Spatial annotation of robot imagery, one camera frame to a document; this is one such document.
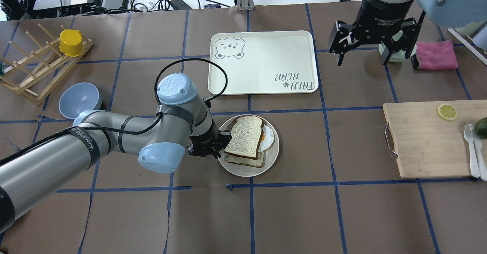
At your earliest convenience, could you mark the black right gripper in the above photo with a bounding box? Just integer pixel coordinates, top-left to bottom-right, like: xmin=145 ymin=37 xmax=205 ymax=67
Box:
xmin=328 ymin=17 xmax=423 ymax=67

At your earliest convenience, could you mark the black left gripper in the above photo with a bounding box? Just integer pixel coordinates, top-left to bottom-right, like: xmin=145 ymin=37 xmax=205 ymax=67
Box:
xmin=187 ymin=130 xmax=232 ymax=159

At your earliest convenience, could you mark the bread slice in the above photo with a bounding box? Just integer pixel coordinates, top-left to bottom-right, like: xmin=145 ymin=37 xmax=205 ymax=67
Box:
xmin=224 ymin=115 xmax=264 ymax=159
xmin=226 ymin=152 xmax=265 ymax=168

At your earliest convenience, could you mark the cream round plate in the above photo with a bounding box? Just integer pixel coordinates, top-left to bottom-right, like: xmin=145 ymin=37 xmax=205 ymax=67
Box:
xmin=218 ymin=115 xmax=280 ymax=177

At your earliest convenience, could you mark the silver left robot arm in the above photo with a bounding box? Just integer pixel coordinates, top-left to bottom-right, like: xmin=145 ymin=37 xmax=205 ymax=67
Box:
xmin=0 ymin=73 xmax=232 ymax=232

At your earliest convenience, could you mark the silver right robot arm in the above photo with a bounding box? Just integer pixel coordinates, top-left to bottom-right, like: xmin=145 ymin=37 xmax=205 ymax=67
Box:
xmin=328 ymin=0 xmax=487 ymax=66

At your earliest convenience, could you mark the light green bowl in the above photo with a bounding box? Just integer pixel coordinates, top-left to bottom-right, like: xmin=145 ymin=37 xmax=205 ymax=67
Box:
xmin=379 ymin=30 xmax=406 ymax=63

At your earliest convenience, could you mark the fried egg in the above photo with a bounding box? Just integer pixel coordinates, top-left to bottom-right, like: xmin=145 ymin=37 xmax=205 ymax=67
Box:
xmin=258 ymin=125 xmax=275 ymax=153

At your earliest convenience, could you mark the pink cloth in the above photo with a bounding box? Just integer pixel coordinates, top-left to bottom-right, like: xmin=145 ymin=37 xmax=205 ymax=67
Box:
xmin=410 ymin=40 xmax=458 ymax=70

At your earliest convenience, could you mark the cream bear tray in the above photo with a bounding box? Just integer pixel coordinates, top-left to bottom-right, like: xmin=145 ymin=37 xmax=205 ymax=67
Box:
xmin=207 ymin=30 xmax=318 ymax=95

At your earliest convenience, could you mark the lemon slice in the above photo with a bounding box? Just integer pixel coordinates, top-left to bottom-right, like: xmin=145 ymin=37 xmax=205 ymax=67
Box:
xmin=436 ymin=103 xmax=458 ymax=121

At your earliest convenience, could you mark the white plastic fork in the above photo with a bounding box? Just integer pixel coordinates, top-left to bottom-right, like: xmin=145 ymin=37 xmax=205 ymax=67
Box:
xmin=464 ymin=124 xmax=480 ymax=178

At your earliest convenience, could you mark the green avocado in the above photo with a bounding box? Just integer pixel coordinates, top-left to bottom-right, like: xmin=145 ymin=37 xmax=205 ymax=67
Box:
xmin=474 ymin=117 xmax=487 ymax=139

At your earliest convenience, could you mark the blue bowl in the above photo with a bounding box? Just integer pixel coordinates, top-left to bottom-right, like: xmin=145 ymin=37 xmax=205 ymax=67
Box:
xmin=59 ymin=82 xmax=102 ymax=119

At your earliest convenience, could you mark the yellow mug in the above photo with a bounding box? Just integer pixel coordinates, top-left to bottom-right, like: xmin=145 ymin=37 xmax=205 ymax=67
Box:
xmin=59 ymin=29 xmax=84 ymax=57

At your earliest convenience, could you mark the wooden mug rack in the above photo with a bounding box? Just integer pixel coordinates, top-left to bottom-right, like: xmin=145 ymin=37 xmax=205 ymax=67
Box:
xmin=1 ymin=23 xmax=94 ymax=106

